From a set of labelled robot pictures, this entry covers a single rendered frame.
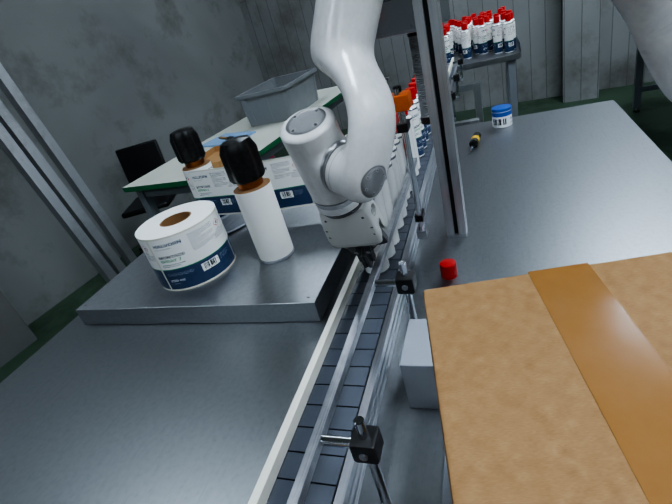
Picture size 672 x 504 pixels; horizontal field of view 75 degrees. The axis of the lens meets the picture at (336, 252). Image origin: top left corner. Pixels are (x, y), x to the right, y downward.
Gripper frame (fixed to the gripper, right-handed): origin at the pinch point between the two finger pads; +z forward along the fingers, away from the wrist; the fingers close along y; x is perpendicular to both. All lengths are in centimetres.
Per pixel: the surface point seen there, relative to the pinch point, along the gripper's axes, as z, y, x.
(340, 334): 0.7, 2.8, 16.5
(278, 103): 72, 108, -190
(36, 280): 106, 293, -83
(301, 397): -8.2, 3.0, 31.0
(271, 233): 2.2, 25.2, -10.4
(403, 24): -25.2, -9.8, -36.2
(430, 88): -14.1, -13.4, -30.4
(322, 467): -7.6, -1.7, 39.5
